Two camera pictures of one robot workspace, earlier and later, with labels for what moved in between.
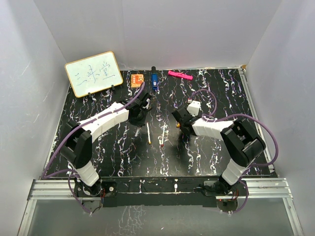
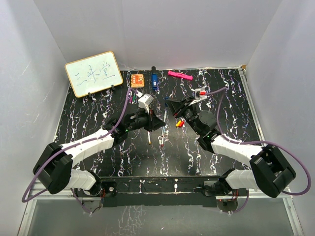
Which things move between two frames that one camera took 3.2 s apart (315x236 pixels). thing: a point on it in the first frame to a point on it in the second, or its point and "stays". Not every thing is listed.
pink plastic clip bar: (179, 74) stays
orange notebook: (136, 80) stays
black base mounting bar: (195, 191) stays
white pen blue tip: (137, 131) to (165, 115)
